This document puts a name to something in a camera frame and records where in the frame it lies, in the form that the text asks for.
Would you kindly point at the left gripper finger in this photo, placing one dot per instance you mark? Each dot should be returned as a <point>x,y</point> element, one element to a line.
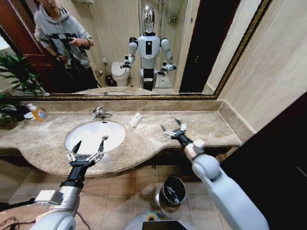
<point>72,156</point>
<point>97,156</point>

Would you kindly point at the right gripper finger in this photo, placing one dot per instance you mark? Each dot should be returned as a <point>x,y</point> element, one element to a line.
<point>169,133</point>
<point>183,126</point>

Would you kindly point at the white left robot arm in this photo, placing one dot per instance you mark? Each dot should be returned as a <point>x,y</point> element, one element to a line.
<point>62,215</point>

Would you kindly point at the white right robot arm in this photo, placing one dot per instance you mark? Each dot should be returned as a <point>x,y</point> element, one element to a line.
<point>225,191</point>

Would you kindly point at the chrome sink drain plug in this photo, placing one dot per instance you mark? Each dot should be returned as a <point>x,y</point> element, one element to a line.
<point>105,137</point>

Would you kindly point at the white oval sink basin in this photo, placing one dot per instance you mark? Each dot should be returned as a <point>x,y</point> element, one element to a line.
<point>93,134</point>

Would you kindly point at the chrome sink faucet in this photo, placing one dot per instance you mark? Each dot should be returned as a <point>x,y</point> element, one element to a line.
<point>98,113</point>

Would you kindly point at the black round trash bin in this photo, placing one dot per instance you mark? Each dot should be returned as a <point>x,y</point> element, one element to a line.
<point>172,192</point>

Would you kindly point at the white flat paper packet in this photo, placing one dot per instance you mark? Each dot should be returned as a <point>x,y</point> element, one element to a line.
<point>135,119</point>

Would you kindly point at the orange liquid soap bottle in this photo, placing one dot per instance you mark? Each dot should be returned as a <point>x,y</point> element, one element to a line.
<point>39,115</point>

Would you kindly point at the white toilet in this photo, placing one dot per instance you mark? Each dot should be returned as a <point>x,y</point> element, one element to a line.
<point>120,73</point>

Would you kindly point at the green potted plant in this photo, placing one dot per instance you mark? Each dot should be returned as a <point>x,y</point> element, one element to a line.
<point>7,109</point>

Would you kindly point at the dark wooden door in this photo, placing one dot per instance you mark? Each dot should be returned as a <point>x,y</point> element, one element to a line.
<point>271,172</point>

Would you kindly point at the person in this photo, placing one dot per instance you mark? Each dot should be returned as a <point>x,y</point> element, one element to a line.
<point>62,36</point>

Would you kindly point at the dark framed wall mirror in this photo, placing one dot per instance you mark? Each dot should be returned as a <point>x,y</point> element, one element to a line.
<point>112,36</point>

